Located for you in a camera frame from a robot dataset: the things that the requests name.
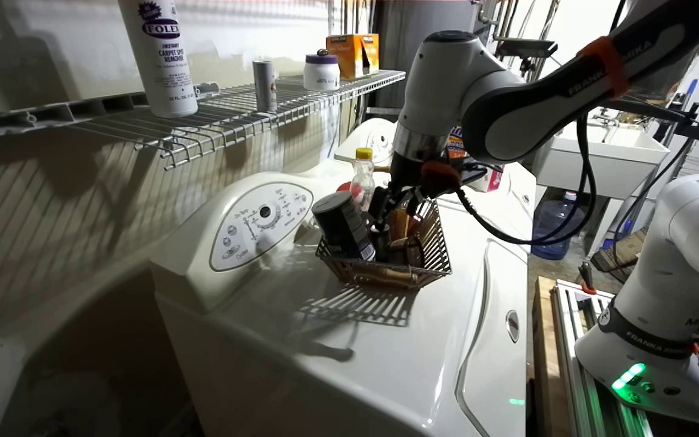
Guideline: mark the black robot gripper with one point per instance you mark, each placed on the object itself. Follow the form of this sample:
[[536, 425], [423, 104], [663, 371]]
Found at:
[[415, 176]]

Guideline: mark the white carpet cleaner spray can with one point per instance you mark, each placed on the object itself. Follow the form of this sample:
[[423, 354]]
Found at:
[[159, 56]]

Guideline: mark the white jar with purple lid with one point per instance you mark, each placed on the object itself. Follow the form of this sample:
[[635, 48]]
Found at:
[[322, 70]]

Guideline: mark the amber liquid bottle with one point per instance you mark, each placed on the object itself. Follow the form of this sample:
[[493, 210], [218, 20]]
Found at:
[[398, 229]]

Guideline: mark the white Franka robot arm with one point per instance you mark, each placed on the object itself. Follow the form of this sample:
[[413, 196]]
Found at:
[[527, 97]]

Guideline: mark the clear bottle with yellow cap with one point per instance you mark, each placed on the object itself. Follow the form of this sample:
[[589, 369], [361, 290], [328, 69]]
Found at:
[[363, 169]]

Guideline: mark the orange cardboard box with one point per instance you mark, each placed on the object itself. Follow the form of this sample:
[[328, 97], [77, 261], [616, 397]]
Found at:
[[369, 51], [343, 54]]

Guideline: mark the red capped spice bottle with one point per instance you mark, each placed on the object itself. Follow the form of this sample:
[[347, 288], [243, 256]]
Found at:
[[351, 189]]

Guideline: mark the black spice tin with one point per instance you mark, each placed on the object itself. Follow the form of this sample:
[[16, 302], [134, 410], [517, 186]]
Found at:
[[381, 244]]

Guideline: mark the white top-load washer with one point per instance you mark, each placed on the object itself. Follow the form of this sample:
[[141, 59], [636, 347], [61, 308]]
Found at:
[[413, 341]]

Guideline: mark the white utility sink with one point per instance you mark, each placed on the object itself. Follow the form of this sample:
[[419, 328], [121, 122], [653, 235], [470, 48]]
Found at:
[[625, 160]]

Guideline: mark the aluminium robot mounting stand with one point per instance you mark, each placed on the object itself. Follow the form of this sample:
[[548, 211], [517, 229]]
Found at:
[[576, 354]]

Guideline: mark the blue water jug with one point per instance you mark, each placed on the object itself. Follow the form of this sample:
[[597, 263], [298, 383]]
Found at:
[[556, 233]]

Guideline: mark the dark blue round canister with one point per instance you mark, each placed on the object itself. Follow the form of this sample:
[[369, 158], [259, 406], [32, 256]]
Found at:
[[340, 227]]

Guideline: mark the brown wicker basket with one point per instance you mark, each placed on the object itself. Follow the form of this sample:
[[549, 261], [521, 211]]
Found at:
[[381, 274]]

